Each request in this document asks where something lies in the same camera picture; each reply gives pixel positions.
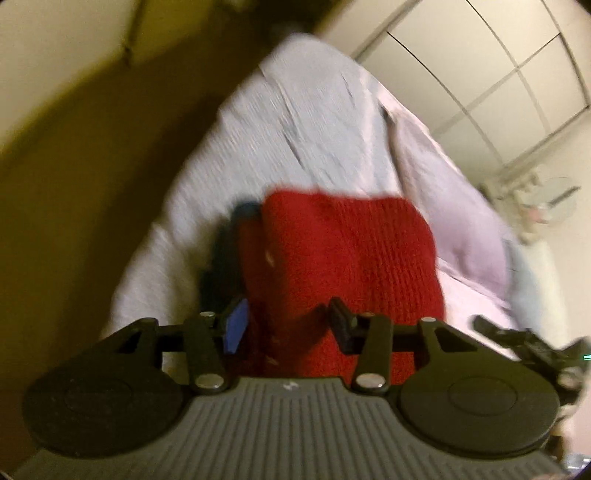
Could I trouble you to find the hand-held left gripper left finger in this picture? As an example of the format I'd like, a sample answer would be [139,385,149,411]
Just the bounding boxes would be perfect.
[117,296,251,395]

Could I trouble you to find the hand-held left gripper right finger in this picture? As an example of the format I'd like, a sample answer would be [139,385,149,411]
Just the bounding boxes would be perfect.
[328,296,481,395]

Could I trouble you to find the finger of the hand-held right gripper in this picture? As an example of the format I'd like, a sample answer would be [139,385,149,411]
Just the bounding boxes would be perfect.
[473,315,533,345]

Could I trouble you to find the red knit sweater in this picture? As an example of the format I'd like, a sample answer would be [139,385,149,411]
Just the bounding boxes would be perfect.
[238,187,446,386]

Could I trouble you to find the pink fluffy blanket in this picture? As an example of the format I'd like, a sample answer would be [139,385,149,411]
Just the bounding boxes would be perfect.
[436,258,525,361]

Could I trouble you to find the black pants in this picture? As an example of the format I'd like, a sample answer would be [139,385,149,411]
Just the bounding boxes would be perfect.
[198,200,264,319]

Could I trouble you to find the lilac fleece blanket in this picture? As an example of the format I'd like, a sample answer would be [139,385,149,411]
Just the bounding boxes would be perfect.
[379,104,515,301]

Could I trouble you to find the grey striped duvet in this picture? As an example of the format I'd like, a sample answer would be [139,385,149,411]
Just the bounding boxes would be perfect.
[111,34,407,333]

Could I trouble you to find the white wardrobe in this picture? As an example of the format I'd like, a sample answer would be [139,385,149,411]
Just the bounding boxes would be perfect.
[318,0,591,178]

